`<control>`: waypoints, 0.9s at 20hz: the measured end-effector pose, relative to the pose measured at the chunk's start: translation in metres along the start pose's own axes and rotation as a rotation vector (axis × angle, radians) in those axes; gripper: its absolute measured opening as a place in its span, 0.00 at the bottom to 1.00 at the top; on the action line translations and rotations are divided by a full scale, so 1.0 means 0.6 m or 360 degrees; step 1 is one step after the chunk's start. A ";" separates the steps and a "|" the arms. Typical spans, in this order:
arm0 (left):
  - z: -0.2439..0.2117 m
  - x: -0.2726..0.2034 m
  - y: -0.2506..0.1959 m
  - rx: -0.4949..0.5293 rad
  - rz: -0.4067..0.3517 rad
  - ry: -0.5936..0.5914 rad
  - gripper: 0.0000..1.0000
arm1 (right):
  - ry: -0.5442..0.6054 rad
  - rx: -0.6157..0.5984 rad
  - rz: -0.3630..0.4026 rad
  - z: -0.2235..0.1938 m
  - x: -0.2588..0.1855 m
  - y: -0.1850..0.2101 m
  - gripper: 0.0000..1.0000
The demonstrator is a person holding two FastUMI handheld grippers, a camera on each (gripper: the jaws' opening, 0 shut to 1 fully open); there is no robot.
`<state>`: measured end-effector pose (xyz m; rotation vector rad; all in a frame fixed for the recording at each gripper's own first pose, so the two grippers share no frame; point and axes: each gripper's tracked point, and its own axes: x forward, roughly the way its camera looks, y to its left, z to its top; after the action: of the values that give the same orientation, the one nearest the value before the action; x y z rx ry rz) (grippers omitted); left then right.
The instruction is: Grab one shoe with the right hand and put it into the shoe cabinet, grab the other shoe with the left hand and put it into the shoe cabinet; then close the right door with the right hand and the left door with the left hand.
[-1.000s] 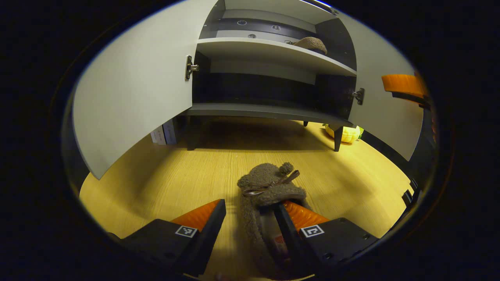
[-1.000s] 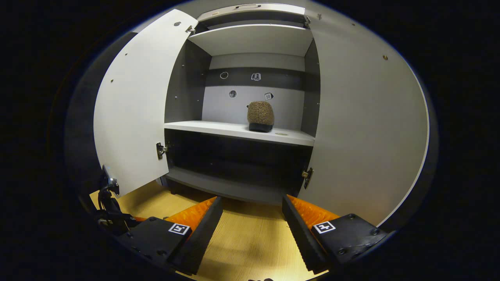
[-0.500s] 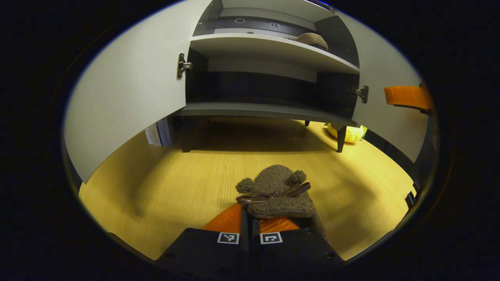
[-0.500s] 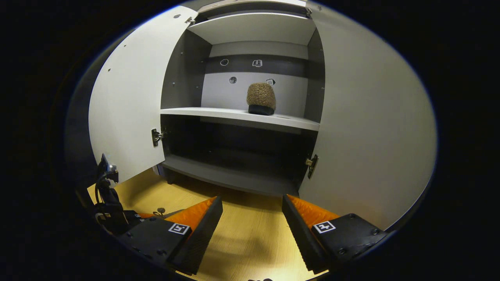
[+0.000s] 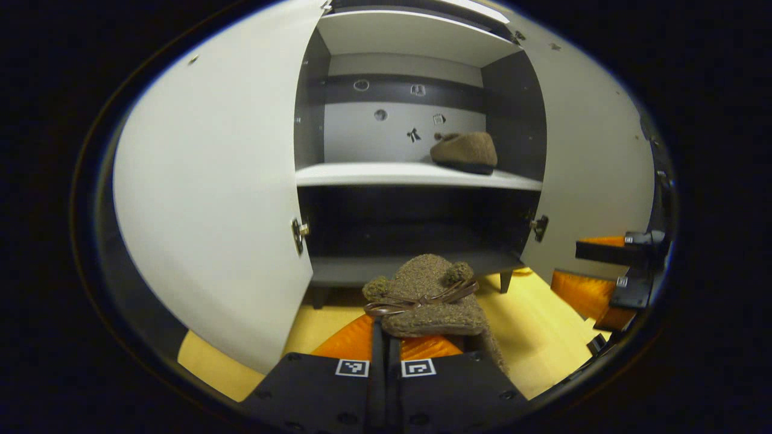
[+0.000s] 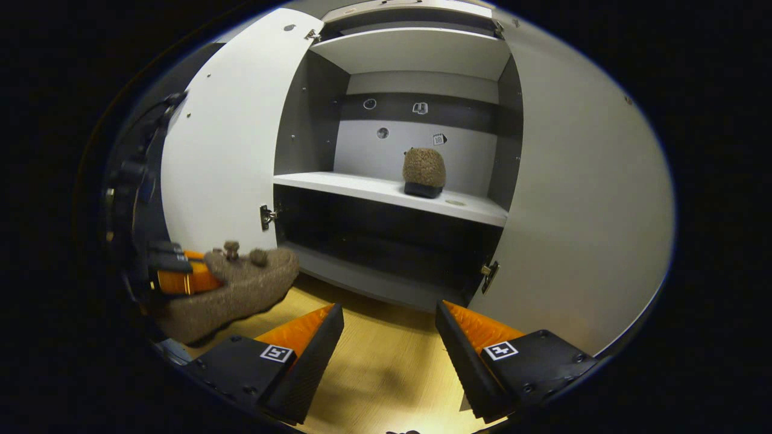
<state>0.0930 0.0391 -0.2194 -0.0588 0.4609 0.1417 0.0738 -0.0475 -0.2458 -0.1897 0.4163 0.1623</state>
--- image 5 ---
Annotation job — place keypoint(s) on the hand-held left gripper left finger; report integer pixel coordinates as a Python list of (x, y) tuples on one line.
[(377, 386)]

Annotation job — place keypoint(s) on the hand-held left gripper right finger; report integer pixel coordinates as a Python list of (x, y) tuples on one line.
[(393, 392)]

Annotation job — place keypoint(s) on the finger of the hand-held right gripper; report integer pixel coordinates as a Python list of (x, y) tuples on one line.
[(609, 253), (633, 294)]

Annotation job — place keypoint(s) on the white cabinet door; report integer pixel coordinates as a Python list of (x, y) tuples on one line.
[(211, 181), (597, 150)]

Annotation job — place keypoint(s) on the brown fuzzy shoe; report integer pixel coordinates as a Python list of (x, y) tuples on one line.
[(428, 283), (464, 152)]

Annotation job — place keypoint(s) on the white shoe cabinet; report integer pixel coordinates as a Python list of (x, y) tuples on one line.
[(374, 138)]

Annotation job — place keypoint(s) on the white cabinet shelf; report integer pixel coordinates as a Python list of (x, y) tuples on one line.
[(386, 175), (410, 36)]

